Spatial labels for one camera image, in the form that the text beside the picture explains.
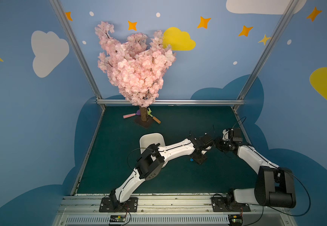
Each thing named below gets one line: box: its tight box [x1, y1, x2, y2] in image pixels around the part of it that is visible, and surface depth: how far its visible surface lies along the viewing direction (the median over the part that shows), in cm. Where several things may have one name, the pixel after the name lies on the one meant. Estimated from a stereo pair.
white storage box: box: [139, 132, 166, 155], surface depth 98 cm
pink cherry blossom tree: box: [95, 21, 176, 130], surface depth 69 cm
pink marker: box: [122, 113, 137, 119], surface depth 116 cm
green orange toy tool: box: [146, 107, 162, 124], surface depth 114 cm
